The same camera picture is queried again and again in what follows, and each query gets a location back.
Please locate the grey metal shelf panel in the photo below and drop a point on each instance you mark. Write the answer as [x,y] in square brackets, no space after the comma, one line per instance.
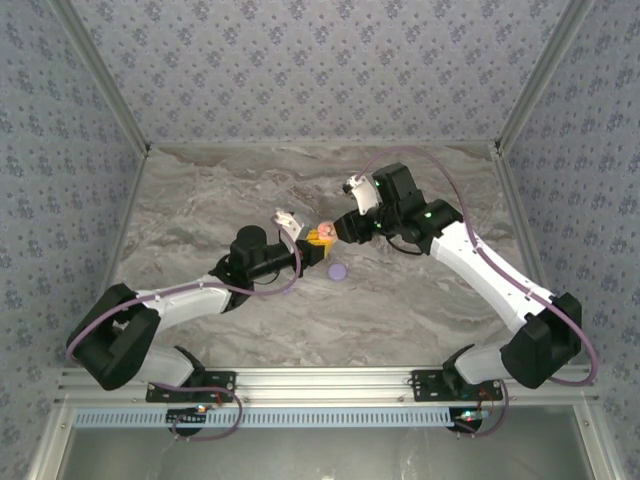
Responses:
[320,455]

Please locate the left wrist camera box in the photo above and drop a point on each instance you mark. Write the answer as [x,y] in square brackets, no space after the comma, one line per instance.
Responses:
[287,222]

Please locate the purple earbud charging case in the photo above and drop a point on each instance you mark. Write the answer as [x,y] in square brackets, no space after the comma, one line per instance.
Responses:
[337,271]

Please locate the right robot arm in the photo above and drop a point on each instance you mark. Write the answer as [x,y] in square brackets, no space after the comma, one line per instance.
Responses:
[475,270]

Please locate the aluminium frame leg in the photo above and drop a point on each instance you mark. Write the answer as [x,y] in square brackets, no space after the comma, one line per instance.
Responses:
[51,445]
[595,445]

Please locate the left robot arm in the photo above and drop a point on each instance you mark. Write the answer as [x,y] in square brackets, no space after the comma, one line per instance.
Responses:
[185,300]

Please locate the aluminium corner post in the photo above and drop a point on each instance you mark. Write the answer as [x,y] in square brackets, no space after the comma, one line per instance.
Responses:
[535,80]
[109,80]

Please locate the pink earbud charging case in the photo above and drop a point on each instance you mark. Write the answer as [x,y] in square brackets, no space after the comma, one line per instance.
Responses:
[326,229]

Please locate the aluminium mounting rail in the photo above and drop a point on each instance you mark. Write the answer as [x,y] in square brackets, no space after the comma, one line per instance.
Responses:
[320,382]

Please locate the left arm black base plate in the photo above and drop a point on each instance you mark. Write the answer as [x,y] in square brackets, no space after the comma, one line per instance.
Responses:
[225,381]

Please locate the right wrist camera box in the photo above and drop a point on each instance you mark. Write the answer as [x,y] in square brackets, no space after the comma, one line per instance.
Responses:
[362,195]

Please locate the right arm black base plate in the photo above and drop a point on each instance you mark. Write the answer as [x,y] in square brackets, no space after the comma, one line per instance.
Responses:
[425,387]

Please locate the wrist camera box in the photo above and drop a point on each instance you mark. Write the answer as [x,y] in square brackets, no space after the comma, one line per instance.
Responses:
[362,195]
[287,222]

